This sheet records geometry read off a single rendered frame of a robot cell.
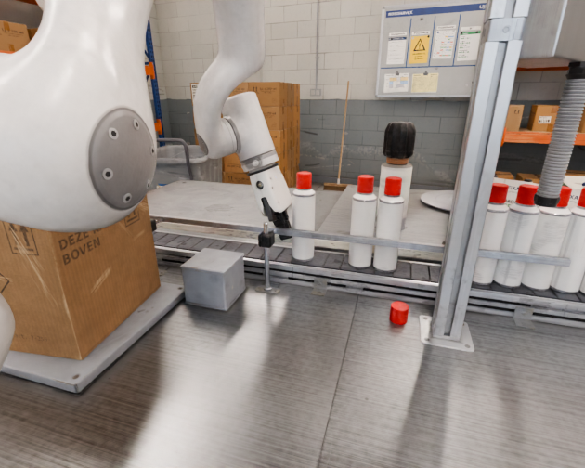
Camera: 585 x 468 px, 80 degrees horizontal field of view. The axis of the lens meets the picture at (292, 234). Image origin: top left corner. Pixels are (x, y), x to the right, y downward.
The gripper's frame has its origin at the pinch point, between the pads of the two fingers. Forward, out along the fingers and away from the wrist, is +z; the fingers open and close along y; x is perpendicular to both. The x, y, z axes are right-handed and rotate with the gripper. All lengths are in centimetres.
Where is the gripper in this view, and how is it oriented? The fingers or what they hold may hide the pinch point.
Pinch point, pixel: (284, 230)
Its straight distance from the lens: 83.8
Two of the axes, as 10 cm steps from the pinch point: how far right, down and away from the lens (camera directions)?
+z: 3.3, 9.1, 2.5
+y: 2.9, -3.5, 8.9
